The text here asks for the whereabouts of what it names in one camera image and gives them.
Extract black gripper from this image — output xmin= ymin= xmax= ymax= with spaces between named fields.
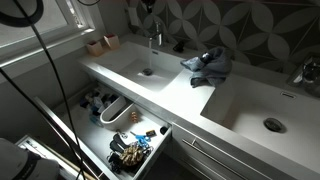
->
xmin=141 ymin=0 xmax=156 ymax=13

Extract chrome sink tap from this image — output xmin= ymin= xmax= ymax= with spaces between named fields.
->
xmin=287 ymin=53 xmax=320 ymax=98
xmin=149 ymin=22 xmax=163 ymax=47

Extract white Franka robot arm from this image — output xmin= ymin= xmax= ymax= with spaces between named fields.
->
xmin=0 ymin=0 xmax=85 ymax=180

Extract open white vanity drawer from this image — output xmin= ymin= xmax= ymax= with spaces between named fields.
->
xmin=34 ymin=84 xmax=171 ymax=180

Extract beige square cup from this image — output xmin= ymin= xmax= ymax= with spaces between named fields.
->
xmin=86 ymin=41 xmax=103 ymax=56
xmin=104 ymin=34 xmax=120 ymax=50

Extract small black object on counter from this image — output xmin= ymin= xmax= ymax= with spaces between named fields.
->
xmin=173 ymin=41 xmax=185 ymax=53

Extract left sink drain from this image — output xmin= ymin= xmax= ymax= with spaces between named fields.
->
xmin=142 ymin=68 xmax=153 ymax=76

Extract sink drain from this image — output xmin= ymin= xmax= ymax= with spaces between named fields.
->
xmin=263 ymin=118 xmax=285 ymax=133
xmin=142 ymin=68 xmax=153 ymax=76

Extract blue crumpled towel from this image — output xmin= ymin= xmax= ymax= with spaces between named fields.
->
xmin=180 ymin=47 xmax=232 ymax=88

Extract frosted window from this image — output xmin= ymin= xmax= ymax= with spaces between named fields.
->
xmin=0 ymin=0 xmax=94 ymax=57

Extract pile of toiletries in drawer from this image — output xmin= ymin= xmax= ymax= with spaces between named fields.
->
xmin=79 ymin=90 xmax=118 ymax=127

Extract gold hair clip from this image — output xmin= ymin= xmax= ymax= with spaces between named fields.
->
xmin=130 ymin=111 xmax=138 ymax=123

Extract white U-shaped drawer divider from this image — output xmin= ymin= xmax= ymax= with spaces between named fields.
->
xmin=100 ymin=96 xmax=130 ymax=130

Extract small black round item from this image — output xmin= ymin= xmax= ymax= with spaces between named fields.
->
xmin=160 ymin=126 xmax=168 ymax=135

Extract blue scissors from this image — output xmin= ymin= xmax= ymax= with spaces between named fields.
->
xmin=131 ymin=132 xmax=151 ymax=148

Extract black sunglasses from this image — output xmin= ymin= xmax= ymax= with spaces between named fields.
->
xmin=109 ymin=134 xmax=128 ymax=153

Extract white double sink countertop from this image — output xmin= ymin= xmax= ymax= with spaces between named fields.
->
xmin=81 ymin=38 xmax=320 ymax=180

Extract leopard print scrunchie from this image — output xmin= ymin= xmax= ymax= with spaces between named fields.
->
xmin=120 ymin=146 xmax=144 ymax=166

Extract right sink drain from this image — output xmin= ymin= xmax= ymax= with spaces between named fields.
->
xmin=263 ymin=118 xmax=285 ymax=133

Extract black hanging cable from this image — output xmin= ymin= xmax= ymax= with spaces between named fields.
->
xmin=0 ymin=0 xmax=88 ymax=180

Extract closed drawer with bar handle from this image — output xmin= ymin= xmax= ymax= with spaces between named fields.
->
xmin=172 ymin=124 xmax=272 ymax=180

